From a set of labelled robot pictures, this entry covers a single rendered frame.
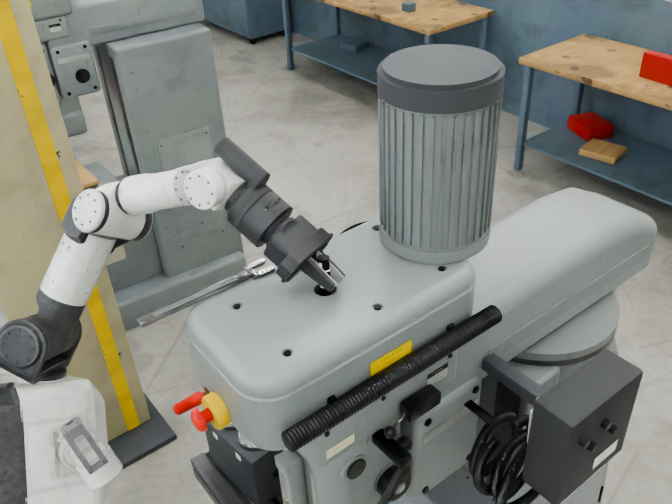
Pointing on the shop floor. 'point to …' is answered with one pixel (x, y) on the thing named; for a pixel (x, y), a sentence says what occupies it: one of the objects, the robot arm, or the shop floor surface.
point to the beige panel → (143, 415)
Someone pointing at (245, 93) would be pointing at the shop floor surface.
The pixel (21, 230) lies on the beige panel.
